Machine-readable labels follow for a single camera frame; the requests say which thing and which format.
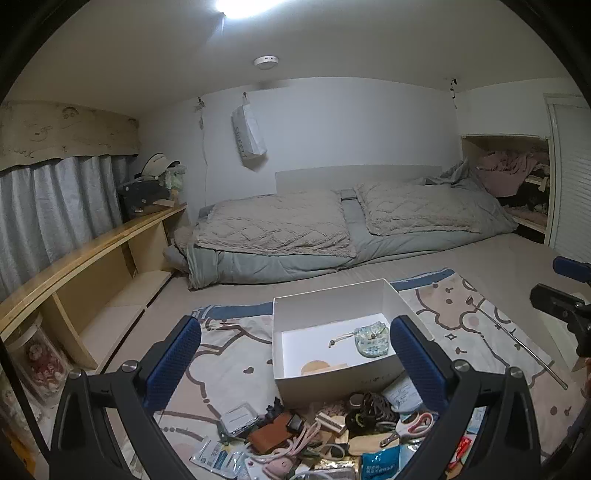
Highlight ceiling light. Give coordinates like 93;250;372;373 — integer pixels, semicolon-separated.
215;0;301;21

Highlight white louvered door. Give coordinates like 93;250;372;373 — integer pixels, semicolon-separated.
544;92;591;264

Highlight wooden shelf unit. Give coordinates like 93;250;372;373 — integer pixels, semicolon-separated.
0;203;188;374

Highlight grey curtain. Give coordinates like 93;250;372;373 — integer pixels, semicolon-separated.
0;154;132;301

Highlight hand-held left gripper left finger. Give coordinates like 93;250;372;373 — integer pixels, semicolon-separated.
50;315;204;480

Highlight beige cartoon valance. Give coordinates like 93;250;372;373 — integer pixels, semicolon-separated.
0;102;140;167

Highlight pink clothes pile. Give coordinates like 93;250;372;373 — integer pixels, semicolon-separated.
475;148;550;197

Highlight cartoon printed blanket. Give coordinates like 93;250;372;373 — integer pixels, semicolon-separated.
152;268;587;480

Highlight white hanging bag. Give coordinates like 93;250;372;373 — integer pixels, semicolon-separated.
231;95;269;172

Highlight oval wooden tag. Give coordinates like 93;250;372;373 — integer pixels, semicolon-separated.
346;434;389;457

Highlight white cardboard box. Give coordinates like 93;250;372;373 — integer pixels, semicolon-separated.
271;278;437;409

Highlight white printed mask packet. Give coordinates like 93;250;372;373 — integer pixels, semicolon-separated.
382;376;423;414

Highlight white headboard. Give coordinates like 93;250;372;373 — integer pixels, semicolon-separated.
274;164;444;197

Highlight dark clothes pile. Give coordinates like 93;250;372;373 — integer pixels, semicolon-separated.
501;178;550;217

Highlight beige quilted blanket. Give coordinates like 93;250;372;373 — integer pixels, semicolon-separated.
194;189;358;258
353;178;497;237

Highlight white cap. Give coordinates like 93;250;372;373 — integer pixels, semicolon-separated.
139;154;182;178

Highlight grey duvet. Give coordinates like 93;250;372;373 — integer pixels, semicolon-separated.
166;185;520;291

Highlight doll in clear case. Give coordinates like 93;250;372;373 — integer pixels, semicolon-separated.
4;314;70;407

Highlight white hanging cord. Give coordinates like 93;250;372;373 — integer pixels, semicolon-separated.
196;97;209;204

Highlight wooden closet nook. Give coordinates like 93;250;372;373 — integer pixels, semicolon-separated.
461;134;552;245

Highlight pink small device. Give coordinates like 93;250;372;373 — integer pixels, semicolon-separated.
247;455;296;480

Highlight clear plastic case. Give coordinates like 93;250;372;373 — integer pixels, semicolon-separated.
217;402;259;439

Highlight green plush toy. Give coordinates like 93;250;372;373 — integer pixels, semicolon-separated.
161;165;188;192

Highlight blue and white packet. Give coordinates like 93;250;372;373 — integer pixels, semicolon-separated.
189;438;245;478

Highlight orange handled scissors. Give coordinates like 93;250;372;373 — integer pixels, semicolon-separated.
381;412;437;448

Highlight gold foil packet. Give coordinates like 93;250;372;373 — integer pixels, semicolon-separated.
314;457;358;480

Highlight black cable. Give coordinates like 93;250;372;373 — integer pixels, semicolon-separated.
0;342;47;462

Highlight floral fabric pouch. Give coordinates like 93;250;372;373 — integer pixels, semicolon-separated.
329;322;393;358

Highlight metal back scratcher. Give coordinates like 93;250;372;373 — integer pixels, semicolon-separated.
465;296;568;390

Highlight brown leather wallet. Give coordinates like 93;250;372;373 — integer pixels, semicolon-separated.
247;418;291;455

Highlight blue snack packet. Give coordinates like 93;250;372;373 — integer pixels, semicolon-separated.
360;450;400;480

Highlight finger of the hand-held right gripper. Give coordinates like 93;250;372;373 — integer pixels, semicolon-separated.
529;284;591;322
553;256;591;281

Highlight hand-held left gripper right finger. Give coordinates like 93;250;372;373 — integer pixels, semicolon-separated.
390;315;542;480

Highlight dark bag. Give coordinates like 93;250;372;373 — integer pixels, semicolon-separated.
117;180;174;215

